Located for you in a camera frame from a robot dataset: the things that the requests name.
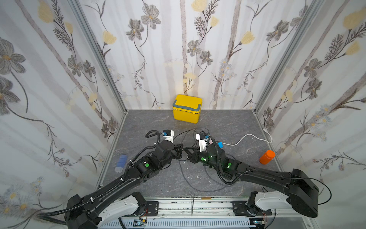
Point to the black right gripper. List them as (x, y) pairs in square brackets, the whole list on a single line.
[(196, 156)]

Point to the yellow plastic storage box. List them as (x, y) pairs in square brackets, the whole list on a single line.
[(187, 108)]

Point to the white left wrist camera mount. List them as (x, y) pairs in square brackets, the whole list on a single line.
[(168, 135)]

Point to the orange bottle cap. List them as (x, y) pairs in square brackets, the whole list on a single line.
[(267, 157)]

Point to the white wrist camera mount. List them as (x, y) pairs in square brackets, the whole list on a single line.
[(168, 135), (202, 139)]

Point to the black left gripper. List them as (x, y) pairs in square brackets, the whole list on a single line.
[(177, 149)]

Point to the blue transparent bottle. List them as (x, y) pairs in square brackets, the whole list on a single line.
[(121, 163)]

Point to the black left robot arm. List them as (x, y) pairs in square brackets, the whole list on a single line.
[(84, 213)]

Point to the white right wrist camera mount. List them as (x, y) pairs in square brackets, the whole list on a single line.
[(202, 139)]

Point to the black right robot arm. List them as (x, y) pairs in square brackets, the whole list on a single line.
[(300, 190)]

